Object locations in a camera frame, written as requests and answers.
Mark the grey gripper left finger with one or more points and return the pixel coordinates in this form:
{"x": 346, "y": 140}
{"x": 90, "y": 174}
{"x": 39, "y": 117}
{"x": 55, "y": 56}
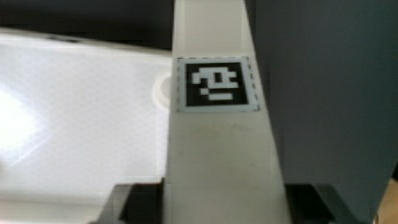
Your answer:
{"x": 133, "y": 206}

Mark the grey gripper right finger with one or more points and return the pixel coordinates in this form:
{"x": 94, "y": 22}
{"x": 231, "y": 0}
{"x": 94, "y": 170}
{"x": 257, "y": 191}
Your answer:
{"x": 325, "y": 205}

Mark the white desk leg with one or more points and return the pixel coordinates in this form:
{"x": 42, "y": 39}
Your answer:
{"x": 222, "y": 186}

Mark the white desk top tray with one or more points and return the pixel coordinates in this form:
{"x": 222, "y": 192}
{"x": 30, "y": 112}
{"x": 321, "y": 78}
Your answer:
{"x": 83, "y": 108}

